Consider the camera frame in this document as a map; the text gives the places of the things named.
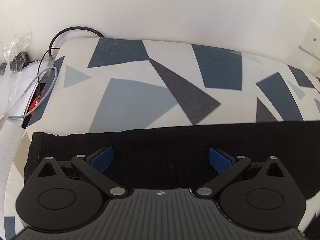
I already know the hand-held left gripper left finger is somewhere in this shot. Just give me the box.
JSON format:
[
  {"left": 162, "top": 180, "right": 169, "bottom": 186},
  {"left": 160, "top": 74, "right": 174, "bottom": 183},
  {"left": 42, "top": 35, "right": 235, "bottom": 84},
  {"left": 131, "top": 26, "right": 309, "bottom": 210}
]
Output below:
[{"left": 35, "top": 146, "right": 128, "bottom": 198}]

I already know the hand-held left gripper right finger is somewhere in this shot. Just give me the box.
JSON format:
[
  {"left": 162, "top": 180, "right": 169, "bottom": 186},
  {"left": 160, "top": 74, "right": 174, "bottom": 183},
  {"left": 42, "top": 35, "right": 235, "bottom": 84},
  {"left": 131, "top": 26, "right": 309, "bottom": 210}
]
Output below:
[{"left": 194, "top": 147, "right": 288, "bottom": 198}]

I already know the black knit sweater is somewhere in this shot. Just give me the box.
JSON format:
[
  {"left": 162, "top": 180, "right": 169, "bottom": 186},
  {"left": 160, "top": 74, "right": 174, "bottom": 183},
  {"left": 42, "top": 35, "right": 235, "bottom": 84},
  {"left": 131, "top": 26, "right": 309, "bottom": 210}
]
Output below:
[{"left": 24, "top": 120, "right": 320, "bottom": 202}]

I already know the red object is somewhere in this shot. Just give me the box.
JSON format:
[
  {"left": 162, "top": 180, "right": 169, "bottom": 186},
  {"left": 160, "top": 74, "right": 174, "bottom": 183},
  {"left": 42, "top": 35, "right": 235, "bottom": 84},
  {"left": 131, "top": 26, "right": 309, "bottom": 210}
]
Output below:
[{"left": 27, "top": 81, "right": 47, "bottom": 115}]

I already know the geometric print bedding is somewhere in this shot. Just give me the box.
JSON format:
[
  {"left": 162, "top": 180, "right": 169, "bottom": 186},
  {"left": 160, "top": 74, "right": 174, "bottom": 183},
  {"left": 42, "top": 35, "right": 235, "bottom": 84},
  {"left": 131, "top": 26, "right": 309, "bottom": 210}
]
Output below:
[{"left": 3, "top": 37, "right": 320, "bottom": 240}]

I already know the white foam sheet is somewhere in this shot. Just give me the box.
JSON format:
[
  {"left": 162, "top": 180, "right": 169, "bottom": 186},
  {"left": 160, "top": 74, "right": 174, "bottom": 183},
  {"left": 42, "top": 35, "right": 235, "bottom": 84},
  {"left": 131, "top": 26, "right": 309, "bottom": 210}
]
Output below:
[{"left": 0, "top": 119, "right": 26, "bottom": 185}]

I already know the crinkled clear plastic wrapper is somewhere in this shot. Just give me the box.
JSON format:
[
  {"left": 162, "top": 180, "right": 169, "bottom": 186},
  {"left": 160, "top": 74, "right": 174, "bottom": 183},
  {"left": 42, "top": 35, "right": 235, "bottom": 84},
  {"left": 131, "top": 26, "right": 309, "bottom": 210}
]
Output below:
[{"left": 0, "top": 31, "right": 33, "bottom": 76}]

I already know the grey cable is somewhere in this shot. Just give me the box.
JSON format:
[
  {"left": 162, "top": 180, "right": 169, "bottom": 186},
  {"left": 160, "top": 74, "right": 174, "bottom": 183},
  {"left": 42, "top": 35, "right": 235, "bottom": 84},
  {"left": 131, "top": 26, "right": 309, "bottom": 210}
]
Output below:
[{"left": 7, "top": 67, "right": 59, "bottom": 120}]

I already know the black cable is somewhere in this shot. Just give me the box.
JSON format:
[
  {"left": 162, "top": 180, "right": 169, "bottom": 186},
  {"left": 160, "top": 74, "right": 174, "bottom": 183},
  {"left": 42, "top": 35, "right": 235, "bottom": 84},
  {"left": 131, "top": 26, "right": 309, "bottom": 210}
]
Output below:
[{"left": 37, "top": 26, "right": 106, "bottom": 98}]

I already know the white wall plate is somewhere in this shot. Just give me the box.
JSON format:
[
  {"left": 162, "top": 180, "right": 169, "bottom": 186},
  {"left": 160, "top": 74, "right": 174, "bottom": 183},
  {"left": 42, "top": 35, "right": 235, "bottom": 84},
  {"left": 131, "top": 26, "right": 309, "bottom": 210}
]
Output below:
[{"left": 298, "top": 19, "right": 320, "bottom": 56}]

